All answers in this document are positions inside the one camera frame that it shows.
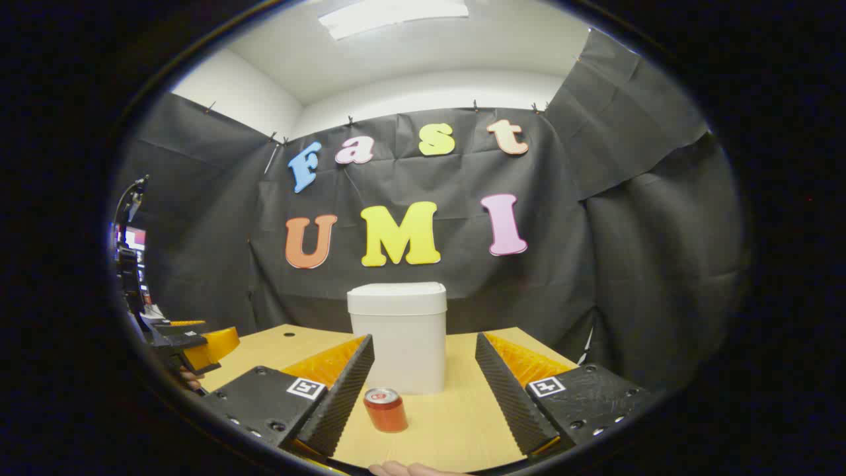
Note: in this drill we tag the wooden desktop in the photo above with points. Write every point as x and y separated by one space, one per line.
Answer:
449 423

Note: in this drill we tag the computer monitor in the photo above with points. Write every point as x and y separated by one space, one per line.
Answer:
137 238

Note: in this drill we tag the rectangular ceiling light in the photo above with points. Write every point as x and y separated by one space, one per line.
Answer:
390 16

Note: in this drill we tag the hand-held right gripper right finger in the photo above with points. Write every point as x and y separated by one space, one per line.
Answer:
505 396

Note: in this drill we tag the red pop can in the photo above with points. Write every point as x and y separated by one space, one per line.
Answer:
385 413

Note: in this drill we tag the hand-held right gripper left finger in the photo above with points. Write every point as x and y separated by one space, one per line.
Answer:
344 396

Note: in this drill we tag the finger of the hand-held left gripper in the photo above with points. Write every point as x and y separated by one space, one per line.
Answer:
182 344
178 330

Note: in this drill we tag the black backdrop cloth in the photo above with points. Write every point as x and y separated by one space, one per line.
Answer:
595 264

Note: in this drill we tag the white desktop garbage bin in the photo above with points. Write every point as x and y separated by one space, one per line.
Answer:
396 344

